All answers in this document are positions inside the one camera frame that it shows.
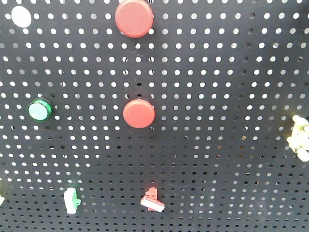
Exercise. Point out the lower red round knob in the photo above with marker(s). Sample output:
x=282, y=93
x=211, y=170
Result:
x=139, y=113

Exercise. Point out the red round knob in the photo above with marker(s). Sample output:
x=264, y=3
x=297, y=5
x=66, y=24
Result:
x=139, y=113
x=134, y=18

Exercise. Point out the upper red round knob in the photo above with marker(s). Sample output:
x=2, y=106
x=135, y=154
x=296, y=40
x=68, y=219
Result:
x=134, y=18

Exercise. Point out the black perforated pegboard panel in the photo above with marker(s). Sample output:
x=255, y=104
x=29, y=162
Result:
x=225, y=78

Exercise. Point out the green round push button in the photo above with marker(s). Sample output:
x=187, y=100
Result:
x=40, y=109

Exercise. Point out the red white toggle switch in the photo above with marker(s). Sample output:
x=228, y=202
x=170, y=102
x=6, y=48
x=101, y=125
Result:
x=150, y=201

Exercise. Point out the green white toggle switch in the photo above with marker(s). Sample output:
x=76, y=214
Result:
x=71, y=200

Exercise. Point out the yellow handle switch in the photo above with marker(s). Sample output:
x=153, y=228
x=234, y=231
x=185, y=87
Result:
x=299, y=139

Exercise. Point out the yellow toggle switch lower left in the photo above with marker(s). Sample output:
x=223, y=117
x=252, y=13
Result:
x=2, y=195

